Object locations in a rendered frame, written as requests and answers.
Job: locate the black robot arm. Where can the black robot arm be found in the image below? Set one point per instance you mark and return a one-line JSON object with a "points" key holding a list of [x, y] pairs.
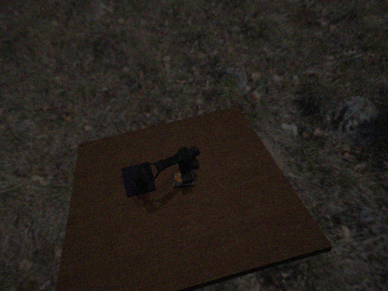
{"points": [[182, 157]]}

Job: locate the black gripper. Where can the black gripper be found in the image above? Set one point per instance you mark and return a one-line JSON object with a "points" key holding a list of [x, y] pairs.
{"points": [[186, 176]]}

